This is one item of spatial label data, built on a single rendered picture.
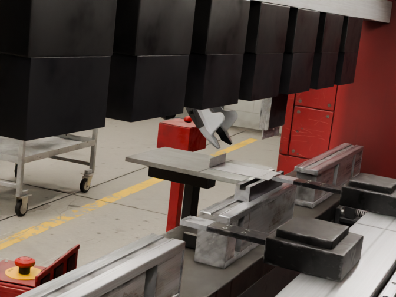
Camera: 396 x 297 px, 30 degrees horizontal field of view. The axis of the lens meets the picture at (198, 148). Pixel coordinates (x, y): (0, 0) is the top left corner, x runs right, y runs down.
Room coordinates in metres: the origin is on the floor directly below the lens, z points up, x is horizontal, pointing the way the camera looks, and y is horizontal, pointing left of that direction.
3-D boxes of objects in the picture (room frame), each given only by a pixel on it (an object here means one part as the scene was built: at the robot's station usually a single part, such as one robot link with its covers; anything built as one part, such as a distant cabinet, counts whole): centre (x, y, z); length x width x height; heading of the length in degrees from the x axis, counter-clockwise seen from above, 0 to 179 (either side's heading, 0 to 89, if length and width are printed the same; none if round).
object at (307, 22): (1.50, -0.15, 1.26); 0.15 x 0.09 x 0.17; 156
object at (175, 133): (3.38, 0.08, 0.41); 0.25 x 0.20 x 0.83; 66
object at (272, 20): (1.32, -0.07, 1.26); 0.15 x 0.09 x 0.17; 156
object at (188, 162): (1.54, -0.01, 1.00); 0.26 x 0.18 x 0.01; 66
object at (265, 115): (1.48, -0.14, 1.13); 0.10 x 0.02 x 0.10; 156
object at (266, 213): (1.43, -0.12, 0.92); 0.39 x 0.06 x 0.10; 156
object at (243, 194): (1.46, -0.13, 0.98); 0.20 x 0.03 x 0.03; 156
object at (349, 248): (1.03, -0.11, 1.01); 0.26 x 0.12 x 0.05; 66
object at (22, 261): (1.36, 0.31, 0.79); 0.04 x 0.04 x 0.04
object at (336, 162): (1.98, -0.37, 0.92); 0.50 x 0.06 x 0.10; 156
